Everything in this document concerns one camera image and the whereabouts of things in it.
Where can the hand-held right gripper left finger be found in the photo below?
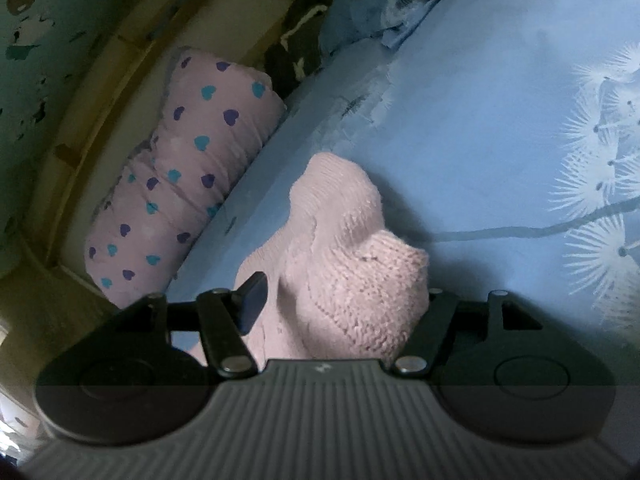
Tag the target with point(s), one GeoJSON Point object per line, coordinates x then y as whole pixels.
{"type": "Point", "coordinates": [254, 296]}

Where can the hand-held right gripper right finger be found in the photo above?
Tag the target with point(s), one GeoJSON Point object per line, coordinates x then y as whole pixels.
{"type": "Point", "coordinates": [436, 321]}

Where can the pink knit sweater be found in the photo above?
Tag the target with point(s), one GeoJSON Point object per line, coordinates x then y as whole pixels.
{"type": "Point", "coordinates": [345, 240]}

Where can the pink heart print pillow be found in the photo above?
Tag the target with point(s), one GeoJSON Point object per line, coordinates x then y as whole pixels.
{"type": "Point", "coordinates": [200, 160]}

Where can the blue dandelion print duvet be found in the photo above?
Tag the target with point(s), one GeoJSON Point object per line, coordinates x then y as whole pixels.
{"type": "Point", "coordinates": [475, 125]}

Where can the dark patterned cloth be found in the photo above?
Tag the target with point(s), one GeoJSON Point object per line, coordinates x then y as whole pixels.
{"type": "Point", "coordinates": [300, 45]}

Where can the wooden bed frame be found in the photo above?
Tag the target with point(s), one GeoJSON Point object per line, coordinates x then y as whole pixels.
{"type": "Point", "coordinates": [100, 110]}

